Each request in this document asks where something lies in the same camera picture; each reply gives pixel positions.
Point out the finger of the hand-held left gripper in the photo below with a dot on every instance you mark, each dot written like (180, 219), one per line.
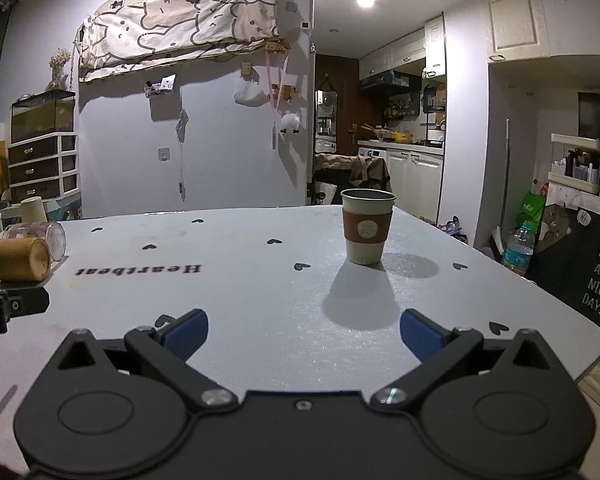
(15, 305)

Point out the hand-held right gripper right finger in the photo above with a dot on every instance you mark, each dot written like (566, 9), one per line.
(416, 331)

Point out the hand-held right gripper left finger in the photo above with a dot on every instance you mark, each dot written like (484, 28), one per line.
(189, 331)

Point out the paper cup with brown sleeve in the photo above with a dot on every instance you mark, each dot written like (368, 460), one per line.
(368, 230)

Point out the bamboo cup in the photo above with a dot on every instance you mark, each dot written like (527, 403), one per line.
(16, 259)

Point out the clear glass cup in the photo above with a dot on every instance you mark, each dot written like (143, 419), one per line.
(37, 236)

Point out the plain paper cup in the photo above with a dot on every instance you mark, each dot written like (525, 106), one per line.
(33, 209)

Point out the plastic water bottle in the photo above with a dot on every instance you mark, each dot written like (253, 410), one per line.
(520, 251)

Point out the white drawer cabinet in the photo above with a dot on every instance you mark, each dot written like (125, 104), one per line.
(42, 166)

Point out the green bag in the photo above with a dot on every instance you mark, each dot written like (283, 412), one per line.
(532, 208)

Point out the chair with brown cloth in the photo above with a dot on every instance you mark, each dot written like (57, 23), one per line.
(352, 169)

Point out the black lettered banner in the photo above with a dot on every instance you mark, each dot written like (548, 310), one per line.
(582, 265)

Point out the glass fish tank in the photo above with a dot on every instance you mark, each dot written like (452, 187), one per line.
(42, 116)

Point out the yellow pot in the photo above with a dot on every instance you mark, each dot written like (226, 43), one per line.
(402, 136)

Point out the white plush sheep toy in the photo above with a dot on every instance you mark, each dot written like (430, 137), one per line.
(290, 122)

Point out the white storage shelf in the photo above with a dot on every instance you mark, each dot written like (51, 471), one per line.
(577, 162)

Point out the white plastic bag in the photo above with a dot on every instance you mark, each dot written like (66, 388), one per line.
(250, 93)

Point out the dried flower bunch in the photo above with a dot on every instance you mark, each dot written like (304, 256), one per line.
(58, 62)

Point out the printed cloth air conditioner cover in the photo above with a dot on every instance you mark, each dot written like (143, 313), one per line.
(180, 22)

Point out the hanging wall mirror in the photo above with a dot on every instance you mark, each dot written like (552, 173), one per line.
(326, 120)

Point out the white wall cabinet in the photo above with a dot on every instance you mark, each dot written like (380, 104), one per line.
(517, 21)

